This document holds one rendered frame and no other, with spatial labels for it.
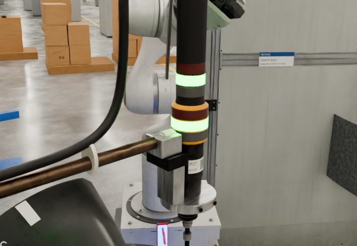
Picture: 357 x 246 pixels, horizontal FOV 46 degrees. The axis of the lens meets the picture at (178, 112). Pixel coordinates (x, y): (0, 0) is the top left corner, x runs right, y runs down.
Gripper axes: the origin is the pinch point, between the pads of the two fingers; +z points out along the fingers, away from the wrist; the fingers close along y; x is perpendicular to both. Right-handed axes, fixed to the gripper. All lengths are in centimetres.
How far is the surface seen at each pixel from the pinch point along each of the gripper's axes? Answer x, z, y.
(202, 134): 19.3, 7.4, 8.2
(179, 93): 17.3, 7.8, 3.1
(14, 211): 40.4, -2.5, -2.6
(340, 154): -48, -164, 129
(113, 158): 27.4, 11.1, 1.3
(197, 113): 18.0, 8.4, 6.0
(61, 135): 56, -441, 1
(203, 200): 25.1, 5.6, 13.7
